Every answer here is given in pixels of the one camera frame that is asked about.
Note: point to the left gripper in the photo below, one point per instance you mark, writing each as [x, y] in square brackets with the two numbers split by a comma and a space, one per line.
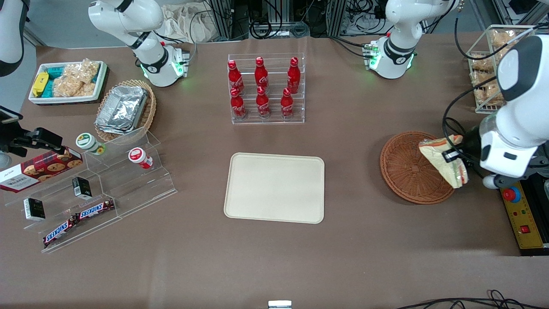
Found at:
[471, 146]

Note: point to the Snickers chocolate bar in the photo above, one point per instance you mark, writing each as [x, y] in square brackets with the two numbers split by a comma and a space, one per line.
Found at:
[95, 209]
[60, 231]

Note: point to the round brown wicker basket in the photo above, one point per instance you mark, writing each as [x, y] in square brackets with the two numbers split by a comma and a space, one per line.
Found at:
[403, 171]

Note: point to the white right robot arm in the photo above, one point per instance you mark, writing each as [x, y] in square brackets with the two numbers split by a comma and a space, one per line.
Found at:
[128, 17]

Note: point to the black yellow control box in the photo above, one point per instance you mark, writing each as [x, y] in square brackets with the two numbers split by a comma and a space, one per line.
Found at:
[525, 223]

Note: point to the white rectangular snack bin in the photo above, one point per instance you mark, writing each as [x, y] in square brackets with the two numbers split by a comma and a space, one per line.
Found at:
[34, 99]

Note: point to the clear acrylic bottle rack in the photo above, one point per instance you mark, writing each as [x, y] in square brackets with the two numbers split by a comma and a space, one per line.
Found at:
[274, 118]

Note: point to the oval tan wicker basket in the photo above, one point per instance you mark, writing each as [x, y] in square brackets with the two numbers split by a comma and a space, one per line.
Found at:
[150, 111]

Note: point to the red tartan cookie box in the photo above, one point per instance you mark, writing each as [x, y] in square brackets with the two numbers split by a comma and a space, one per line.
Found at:
[38, 171]

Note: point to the bagged rice cracker snack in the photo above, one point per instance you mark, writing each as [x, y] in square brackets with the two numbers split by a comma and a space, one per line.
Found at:
[487, 93]
[482, 63]
[504, 37]

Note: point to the green lid cup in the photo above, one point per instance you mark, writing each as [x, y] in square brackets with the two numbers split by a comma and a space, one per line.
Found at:
[87, 141]

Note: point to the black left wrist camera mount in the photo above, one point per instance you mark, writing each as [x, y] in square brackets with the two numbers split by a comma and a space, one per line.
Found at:
[529, 178]

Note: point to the red cola bottle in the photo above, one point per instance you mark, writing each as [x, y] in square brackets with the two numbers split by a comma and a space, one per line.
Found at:
[263, 104]
[235, 77]
[287, 105]
[261, 75]
[294, 77]
[237, 105]

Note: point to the beige crumpled cloth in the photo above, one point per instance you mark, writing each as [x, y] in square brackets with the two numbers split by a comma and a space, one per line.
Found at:
[184, 23]

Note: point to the red lid cup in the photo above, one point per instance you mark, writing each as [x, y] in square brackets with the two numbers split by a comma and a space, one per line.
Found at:
[138, 156]

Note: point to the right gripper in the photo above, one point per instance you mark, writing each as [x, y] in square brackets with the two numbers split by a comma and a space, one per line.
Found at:
[13, 138]

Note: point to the aluminium foil container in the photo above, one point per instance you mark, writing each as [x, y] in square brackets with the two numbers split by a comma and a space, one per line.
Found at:
[109, 128]
[124, 105]

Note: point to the clear acrylic step shelf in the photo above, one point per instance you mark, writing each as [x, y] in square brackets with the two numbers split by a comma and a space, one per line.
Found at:
[128, 189]

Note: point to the triangle sandwich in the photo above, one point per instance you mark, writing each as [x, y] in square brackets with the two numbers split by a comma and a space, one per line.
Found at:
[446, 165]

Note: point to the yellow snack bar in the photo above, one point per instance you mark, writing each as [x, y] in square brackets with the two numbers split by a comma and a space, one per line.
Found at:
[40, 83]

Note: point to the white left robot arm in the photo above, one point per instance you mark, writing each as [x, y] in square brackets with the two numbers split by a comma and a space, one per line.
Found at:
[532, 86]

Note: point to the aluminium frame post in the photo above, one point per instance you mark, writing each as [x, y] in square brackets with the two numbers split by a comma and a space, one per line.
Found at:
[336, 17]
[223, 19]

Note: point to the small black box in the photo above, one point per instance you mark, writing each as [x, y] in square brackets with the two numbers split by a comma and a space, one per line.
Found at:
[81, 188]
[34, 209]

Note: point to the teal snack packet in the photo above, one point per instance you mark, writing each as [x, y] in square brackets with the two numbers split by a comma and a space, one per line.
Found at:
[55, 71]
[49, 88]

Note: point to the beige plastic tray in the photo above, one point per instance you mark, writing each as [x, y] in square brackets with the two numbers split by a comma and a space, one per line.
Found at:
[274, 189]

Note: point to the clear bag rice crackers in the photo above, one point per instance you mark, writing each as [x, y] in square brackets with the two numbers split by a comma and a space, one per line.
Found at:
[75, 79]

